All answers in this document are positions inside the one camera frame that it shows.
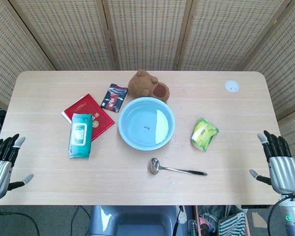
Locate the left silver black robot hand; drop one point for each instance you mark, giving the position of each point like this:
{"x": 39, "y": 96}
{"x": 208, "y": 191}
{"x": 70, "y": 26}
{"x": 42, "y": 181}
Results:
{"x": 0, "y": 174}

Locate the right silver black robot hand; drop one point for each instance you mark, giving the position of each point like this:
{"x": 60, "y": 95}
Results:
{"x": 284, "y": 172}

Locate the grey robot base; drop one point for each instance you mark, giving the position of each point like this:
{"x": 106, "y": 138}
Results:
{"x": 132, "y": 221}

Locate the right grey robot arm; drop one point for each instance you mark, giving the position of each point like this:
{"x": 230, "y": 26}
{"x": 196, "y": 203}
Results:
{"x": 293, "y": 216}

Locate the light blue bowl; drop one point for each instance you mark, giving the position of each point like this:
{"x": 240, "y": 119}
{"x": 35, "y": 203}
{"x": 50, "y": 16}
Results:
{"x": 137, "y": 123}

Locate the brown cardboard piece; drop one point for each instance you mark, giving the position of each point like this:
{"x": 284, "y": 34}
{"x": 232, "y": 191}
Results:
{"x": 259, "y": 220}

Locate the striped fabric bag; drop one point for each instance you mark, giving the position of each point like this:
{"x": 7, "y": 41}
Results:
{"x": 232, "y": 225}

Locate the teal wet wipes pack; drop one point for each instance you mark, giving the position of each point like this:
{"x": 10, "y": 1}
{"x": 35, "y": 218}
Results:
{"x": 79, "y": 137}

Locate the green yellow tissue pack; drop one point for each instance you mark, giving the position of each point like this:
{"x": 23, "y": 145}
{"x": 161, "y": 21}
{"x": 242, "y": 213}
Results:
{"x": 204, "y": 134}

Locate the woven folding screen panel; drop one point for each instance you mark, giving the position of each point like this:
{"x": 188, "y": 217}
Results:
{"x": 285, "y": 68}
{"x": 147, "y": 32}
{"x": 64, "y": 34}
{"x": 223, "y": 34}
{"x": 7, "y": 54}

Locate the red booklet with gold print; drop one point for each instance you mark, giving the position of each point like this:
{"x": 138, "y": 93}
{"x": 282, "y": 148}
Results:
{"x": 83, "y": 108}

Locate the clear plastic bottle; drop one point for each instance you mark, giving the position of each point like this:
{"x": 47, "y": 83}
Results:
{"x": 192, "y": 228}

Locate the dark patterned snack packet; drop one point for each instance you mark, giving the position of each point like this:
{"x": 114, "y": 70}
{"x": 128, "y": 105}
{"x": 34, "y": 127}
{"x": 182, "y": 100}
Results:
{"x": 113, "y": 98}

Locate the brown plush toy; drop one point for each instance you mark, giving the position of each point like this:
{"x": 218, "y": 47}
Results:
{"x": 142, "y": 83}

